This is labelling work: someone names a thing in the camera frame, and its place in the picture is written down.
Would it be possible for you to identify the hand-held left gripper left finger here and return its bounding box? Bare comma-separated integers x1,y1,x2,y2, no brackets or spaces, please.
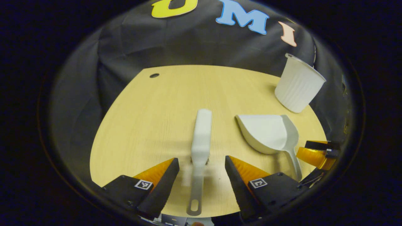
101,158,180,220

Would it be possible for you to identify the black backdrop cloth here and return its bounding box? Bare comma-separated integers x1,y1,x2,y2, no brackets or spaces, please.
50,0,349,189

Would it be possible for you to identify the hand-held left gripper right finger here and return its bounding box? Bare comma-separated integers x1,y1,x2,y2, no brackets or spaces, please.
225,155,310,222

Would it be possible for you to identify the small white broom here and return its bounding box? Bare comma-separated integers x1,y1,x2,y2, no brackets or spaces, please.
186,109,213,217

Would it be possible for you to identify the grey plastic dustpan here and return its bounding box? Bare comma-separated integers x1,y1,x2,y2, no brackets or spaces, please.
236,114,303,182

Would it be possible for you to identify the white ribbed garbage bin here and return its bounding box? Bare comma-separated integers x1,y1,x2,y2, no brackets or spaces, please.
274,53,327,113

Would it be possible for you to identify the wooden desktop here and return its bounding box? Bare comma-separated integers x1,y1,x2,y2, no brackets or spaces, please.
90,65,328,218

